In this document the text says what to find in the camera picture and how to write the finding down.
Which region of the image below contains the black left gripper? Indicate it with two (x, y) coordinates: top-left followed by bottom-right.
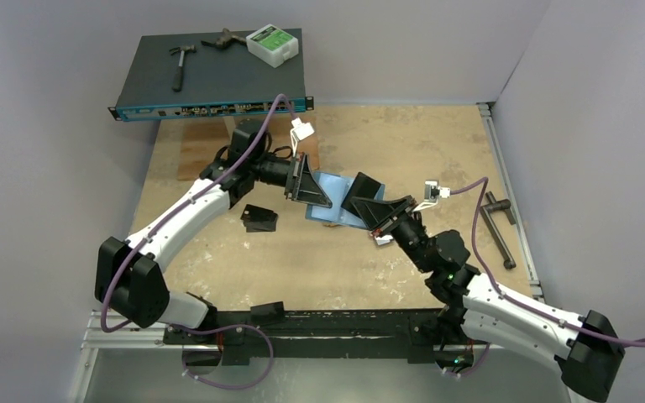
(250, 151), (332, 207)

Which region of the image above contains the blue leather card holder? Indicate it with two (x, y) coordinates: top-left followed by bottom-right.
(305, 171), (367, 230)

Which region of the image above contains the black credit card stack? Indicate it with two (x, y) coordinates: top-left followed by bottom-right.
(240, 204), (279, 233)

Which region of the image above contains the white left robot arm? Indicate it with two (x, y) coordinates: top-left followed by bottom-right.
(94, 118), (332, 343)

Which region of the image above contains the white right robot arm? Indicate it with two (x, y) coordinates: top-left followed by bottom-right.
(343, 185), (626, 402)

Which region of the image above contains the brown wooden board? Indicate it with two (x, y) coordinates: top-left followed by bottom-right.
(177, 113), (322, 181)

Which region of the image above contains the black block on base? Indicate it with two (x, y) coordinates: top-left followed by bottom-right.
(249, 301), (286, 326)

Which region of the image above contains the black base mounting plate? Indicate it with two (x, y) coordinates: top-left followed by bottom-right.
(164, 308), (484, 372)

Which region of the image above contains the white green plastic box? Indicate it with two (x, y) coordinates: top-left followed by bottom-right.
(245, 24), (302, 68)

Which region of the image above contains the dark metal clamp tool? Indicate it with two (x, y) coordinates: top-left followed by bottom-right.
(200, 28), (247, 50)

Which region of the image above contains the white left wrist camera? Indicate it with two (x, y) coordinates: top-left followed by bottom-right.
(289, 118), (315, 155)

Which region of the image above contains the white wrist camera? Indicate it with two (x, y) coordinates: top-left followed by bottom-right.
(413, 180), (451, 212)
(289, 118), (315, 155)

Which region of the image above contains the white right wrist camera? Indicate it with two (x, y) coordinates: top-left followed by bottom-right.
(413, 180), (451, 212)

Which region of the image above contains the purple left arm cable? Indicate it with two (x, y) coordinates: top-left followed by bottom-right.
(99, 93), (296, 335)

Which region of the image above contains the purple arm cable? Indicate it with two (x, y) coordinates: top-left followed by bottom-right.
(447, 177), (645, 349)
(99, 93), (296, 335)

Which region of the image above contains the grey metal pipe handle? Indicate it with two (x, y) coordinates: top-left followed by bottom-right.
(480, 191), (517, 270)

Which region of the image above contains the blue network switch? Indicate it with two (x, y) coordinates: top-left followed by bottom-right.
(109, 32), (315, 122)

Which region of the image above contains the black handled hammer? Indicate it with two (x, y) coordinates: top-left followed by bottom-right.
(169, 44), (197, 92)

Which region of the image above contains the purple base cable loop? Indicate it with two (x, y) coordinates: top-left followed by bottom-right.
(181, 325), (275, 390)

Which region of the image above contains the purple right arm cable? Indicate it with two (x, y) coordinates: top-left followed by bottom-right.
(447, 177), (645, 349)

